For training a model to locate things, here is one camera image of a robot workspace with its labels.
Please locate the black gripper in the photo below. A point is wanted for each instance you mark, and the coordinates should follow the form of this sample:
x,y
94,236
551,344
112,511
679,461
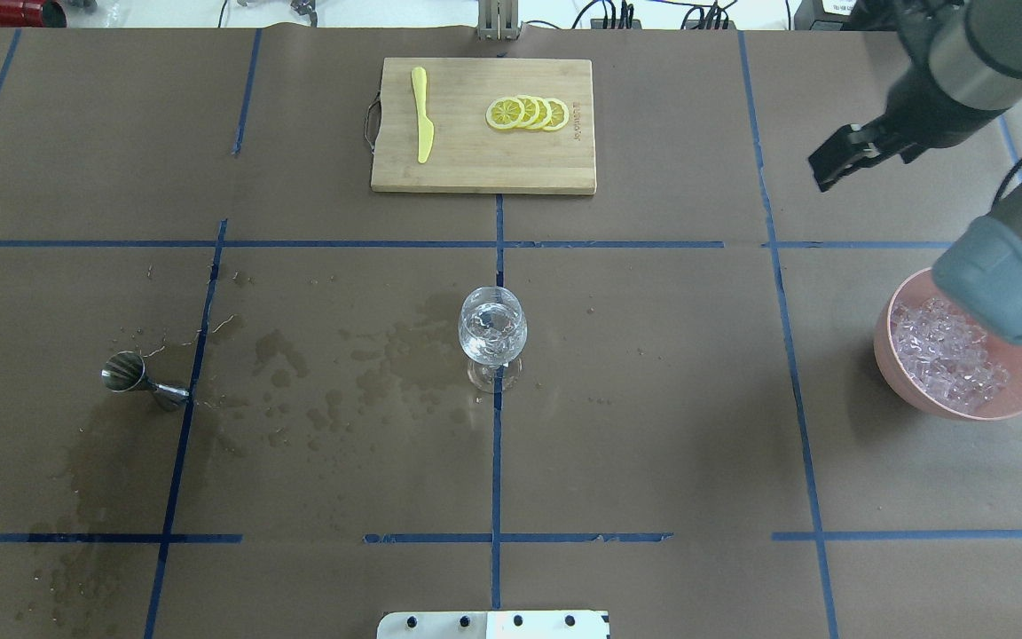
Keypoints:
x,y
913,104

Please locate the steel jigger cup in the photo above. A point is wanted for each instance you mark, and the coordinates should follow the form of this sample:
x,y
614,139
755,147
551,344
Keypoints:
x,y
126,371

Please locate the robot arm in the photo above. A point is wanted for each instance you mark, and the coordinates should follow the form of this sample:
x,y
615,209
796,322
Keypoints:
x,y
965,72

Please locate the pile of clear ice cubes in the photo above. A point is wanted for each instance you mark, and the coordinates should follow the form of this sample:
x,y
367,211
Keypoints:
x,y
945,351

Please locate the clear wine glass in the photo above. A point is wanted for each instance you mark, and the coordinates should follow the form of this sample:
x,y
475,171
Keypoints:
x,y
493,331

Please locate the black box device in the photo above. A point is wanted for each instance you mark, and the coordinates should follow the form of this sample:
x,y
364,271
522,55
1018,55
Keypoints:
x,y
839,16

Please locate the pink bowl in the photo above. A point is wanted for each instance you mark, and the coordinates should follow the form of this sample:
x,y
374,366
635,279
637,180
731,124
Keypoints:
x,y
914,290

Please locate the bamboo cutting board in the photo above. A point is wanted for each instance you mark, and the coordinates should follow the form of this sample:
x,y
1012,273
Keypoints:
x,y
469,156

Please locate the yellow plastic knife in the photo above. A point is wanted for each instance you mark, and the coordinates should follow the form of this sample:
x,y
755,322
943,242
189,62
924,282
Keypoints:
x,y
425,127

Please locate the red cylinder bottle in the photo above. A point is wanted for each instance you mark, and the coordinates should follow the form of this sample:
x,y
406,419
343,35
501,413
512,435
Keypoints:
x,y
32,14

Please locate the aluminium frame post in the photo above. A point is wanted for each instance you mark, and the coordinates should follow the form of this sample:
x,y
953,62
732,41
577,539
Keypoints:
x,y
498,20

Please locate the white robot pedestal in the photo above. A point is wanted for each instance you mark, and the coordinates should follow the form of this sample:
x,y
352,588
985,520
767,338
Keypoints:
x,y
495,624

